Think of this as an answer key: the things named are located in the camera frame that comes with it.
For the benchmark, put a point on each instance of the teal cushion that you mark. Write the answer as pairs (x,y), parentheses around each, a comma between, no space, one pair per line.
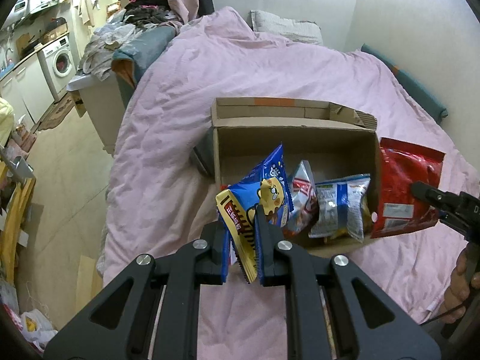
(416,90)

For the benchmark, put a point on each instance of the pink duvet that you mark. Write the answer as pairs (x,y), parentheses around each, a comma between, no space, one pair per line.
(225,82)

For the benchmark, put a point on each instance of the white washing machine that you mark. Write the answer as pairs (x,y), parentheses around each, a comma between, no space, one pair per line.
(60,62)

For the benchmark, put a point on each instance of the white crumpled clothes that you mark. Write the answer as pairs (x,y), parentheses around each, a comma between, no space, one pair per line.
(101,45)

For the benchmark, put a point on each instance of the blue white snack packet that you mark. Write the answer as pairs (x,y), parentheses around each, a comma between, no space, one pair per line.
(337,206)

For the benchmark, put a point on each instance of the yellow wooden rack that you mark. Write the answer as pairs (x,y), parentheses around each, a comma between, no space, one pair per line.
(15,225)

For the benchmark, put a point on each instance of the pale yellow quilt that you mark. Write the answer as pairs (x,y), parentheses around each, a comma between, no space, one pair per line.
(5,120)

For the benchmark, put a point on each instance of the patterned floor rug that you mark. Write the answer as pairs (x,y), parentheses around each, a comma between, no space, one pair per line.
(56,114)

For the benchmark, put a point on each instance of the dark clothes pile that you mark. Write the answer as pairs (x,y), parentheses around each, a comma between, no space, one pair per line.
(150,11)

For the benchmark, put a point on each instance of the beige hanging towel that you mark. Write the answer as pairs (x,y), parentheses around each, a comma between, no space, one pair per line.
(84,7)

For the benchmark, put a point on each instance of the yellow white plastic bag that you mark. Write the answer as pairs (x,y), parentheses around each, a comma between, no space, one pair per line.
(35,326)

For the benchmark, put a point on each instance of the person's right hand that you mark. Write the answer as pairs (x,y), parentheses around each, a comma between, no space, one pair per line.
(459,292)

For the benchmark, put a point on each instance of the red white snack packet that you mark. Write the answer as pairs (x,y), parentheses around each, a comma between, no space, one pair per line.
(302,191)

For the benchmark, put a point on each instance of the white water heater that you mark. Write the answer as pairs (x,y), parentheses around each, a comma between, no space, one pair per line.
(21,7)

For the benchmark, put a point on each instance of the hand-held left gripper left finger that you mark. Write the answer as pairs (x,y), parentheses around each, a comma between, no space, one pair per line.
(215,255)

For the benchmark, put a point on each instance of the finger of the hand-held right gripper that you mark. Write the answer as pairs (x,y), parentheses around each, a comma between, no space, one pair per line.
(427,195)

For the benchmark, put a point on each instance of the white kitchen base cabinets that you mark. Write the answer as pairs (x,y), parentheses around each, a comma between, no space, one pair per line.
(26,86)

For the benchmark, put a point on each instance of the red snack bag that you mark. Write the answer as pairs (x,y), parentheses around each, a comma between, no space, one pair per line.
(401,172)

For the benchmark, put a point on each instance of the grey metal bracket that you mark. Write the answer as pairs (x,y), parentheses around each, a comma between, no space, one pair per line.
(22,168)

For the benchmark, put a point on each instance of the grey white pillow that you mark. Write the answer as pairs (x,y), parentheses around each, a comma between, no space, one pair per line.
(285,26)

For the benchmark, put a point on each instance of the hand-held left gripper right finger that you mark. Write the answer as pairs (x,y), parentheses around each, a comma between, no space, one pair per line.
(268,240)

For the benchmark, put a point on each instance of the blue cartoon tiger packet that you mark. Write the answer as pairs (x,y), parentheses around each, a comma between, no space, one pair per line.
(270,180)

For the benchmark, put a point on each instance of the small brown cardboard box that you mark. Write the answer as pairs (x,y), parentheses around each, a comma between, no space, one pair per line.
(56,30)

